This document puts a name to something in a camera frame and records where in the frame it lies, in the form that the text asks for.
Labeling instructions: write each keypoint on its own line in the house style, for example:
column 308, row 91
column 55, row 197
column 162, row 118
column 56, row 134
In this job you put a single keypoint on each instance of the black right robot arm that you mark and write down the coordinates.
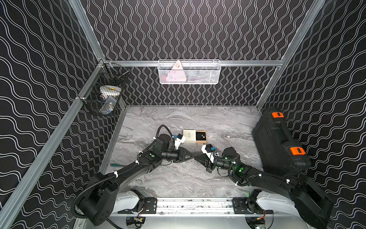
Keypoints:
column 311, row 202

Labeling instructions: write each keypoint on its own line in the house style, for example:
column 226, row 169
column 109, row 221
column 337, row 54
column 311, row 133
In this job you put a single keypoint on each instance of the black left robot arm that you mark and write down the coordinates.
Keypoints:
column 101, row 197

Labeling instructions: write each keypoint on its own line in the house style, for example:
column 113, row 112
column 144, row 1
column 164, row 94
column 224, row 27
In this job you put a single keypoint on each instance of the black plastic tool case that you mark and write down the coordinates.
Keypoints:
column 280, row 154

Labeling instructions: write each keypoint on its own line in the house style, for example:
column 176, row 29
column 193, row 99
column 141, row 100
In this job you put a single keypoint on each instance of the black wire basket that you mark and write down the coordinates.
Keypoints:
column 111, row 74

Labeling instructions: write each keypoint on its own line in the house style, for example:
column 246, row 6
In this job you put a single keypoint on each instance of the white wire basket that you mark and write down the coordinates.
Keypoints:
column 196, row 75

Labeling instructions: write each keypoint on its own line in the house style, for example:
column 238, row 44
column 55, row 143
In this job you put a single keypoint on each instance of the pink triangular card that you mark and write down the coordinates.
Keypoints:
column 177, row 73

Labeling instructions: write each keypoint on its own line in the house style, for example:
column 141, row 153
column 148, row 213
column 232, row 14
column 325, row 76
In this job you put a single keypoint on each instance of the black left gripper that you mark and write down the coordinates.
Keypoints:
column 180, row 154

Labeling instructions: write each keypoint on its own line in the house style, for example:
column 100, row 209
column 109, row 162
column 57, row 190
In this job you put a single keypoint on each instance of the right aluminium frame post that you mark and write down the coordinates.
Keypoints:
column 307, row 22

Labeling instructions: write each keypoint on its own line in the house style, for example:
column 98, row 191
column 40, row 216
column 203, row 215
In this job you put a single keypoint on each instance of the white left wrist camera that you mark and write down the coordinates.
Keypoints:
column 178, row 140

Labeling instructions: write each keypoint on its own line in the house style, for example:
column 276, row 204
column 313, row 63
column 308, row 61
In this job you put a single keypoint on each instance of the horizontal aluminium back rail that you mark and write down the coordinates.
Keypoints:
column 223, row 63

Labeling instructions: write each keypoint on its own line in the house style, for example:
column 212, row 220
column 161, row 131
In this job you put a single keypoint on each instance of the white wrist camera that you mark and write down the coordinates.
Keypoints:
column 178, row 140
column 208, row 149

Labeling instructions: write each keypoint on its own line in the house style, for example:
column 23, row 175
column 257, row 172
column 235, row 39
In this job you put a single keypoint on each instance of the brown jewelry box drawer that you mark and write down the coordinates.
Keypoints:
column 198, row 139

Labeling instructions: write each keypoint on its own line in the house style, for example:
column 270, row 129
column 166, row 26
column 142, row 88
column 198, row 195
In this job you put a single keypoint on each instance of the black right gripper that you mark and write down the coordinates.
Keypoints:
column 207, row 162

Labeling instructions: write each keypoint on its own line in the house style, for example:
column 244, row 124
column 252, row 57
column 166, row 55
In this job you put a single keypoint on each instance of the aluminium corner frame post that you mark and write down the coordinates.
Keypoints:
column 84, row 23

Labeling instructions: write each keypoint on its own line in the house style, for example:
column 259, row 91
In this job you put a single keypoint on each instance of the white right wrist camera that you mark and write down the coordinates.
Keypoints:
column 208, row 149

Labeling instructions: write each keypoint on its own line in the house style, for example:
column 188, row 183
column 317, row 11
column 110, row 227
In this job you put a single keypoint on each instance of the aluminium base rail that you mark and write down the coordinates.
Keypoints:
column 217, row 207

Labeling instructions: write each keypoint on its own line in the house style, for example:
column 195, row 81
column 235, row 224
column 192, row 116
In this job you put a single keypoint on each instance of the white jewelry box sleeve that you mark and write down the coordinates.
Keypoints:
column 190, row 136

